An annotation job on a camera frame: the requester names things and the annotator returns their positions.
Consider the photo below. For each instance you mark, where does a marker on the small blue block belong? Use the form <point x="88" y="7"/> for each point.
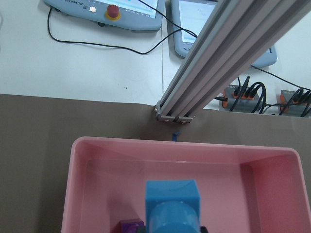
<point x="172" y="206"/>

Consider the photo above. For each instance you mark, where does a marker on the purple block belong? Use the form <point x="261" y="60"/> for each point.
<point x="132" y="226"/>

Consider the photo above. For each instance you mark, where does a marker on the pink plastic box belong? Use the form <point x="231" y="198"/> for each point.
<point x="244" y="189"/>

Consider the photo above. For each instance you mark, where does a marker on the grey orange usb hub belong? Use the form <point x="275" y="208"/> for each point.
<point x="295" y="103"/>
<point x="244" y="97"/>

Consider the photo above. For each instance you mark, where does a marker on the teach pendant with red button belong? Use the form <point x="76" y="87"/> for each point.
<point x="135" y="15"/>

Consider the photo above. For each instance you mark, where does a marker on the aluminium frame post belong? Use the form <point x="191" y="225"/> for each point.
<point x="236" y="34"/>

